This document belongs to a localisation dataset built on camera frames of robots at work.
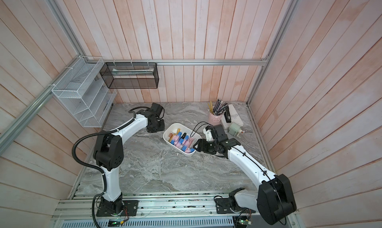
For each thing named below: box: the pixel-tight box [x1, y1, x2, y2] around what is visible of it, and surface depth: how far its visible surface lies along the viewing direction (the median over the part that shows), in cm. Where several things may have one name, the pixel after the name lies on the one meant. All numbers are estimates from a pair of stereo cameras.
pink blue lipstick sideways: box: [170, 131, 183, 145], surface depth 97 cm
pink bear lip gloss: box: [186, 137, 194, 151], surface depth 99 cm
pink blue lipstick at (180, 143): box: [175, 137, 185, 148], surface depth 97 cm
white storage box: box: [162, 122, 202, 157], surface depth 100 cm
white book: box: [220, 104, 244, 130], surface depth 111 cm
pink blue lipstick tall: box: [181, 134, 190, 152], surface depth 98 cm
